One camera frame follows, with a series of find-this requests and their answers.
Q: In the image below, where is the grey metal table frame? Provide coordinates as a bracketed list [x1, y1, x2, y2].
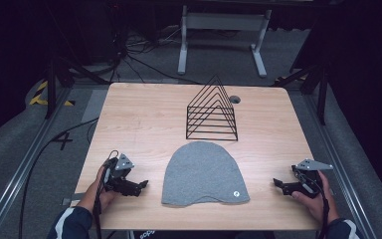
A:
[177, 4, 274, 79]

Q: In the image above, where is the right hand-held gripper black cable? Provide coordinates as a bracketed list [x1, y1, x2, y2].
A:
[292, 167, 331, 239]

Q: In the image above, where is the person's right hand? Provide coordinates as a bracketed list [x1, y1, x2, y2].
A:
[291, 170, 341, 225]

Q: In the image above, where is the black wire triangular rack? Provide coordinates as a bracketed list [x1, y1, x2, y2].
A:
[185, 74, 240, 142]

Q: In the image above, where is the grey knit beanie hat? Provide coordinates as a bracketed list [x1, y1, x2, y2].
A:
[160, 140, 251, 207]

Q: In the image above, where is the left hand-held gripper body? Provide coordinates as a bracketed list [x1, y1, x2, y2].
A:
[101, 152, 137, 197]

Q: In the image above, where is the bundle of black floor cables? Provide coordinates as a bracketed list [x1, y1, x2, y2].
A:
[110, 24, 202, 85]

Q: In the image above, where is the hand-held gripper black cable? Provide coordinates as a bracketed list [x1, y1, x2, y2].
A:
[92, 149, 120, 239]
[292, 167, 331, 239]

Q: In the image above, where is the black tripod stand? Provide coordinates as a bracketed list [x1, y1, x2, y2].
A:
[272, 63, 330, 126]
[44, 55, 111, 120]

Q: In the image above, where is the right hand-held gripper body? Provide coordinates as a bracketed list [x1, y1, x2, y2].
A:
[289, 158, 334, 200]

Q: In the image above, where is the long black floor cable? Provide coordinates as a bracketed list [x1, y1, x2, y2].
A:
[18, 118, 99, 239]

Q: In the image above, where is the aluminium floor rail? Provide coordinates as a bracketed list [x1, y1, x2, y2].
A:
[301, 94, 380, 239]
[0, 85, 75, 239]

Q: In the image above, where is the person's left hand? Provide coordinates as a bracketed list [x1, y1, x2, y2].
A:
[87, 165, 119, 211]

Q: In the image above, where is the person's dark clothing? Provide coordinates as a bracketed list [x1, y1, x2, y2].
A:
[131, 229, 277, 239]

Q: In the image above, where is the left hand-held gripper black cable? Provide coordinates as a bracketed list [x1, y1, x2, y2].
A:
[92, 149, 120, 239]

